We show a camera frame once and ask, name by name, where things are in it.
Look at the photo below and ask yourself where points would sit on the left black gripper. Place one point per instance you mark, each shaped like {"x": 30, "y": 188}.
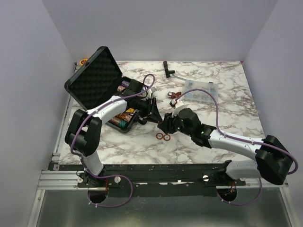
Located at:
{"x": 155, "y": 115}

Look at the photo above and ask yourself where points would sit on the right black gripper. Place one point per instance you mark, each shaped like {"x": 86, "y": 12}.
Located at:
{"x": 166, "y": 125}

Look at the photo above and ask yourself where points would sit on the black poker chip case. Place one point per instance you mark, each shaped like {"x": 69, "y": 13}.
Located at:
{"x": 94, "y": 82}

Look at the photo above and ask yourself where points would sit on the yellow dealer button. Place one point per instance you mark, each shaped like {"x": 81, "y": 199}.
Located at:
{"x": 130, "y": 110}

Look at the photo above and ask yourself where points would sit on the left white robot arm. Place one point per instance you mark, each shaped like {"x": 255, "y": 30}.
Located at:
{"x": 83, "y": 134}

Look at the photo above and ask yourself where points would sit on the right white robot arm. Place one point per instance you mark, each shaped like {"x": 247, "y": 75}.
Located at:
{"x": 267, "y": 158}

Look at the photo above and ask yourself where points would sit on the brown copper tool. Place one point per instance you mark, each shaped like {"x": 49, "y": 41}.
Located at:
{"x": 173, "y": 95}

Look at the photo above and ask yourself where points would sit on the clear plastic organizer box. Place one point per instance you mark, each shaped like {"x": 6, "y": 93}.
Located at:
{"x": 199, "y": 96}

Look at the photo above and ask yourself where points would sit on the black T-handle wrench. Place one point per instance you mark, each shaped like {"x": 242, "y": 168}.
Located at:
{"x": 170, "y": 73}

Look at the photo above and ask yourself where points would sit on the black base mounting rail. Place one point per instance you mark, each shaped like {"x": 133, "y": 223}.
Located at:
{"x": 155, "y": 180}

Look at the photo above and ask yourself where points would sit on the aluminium extrusion rail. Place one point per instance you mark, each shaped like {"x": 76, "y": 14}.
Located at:
{"x": 58, "y": 180}

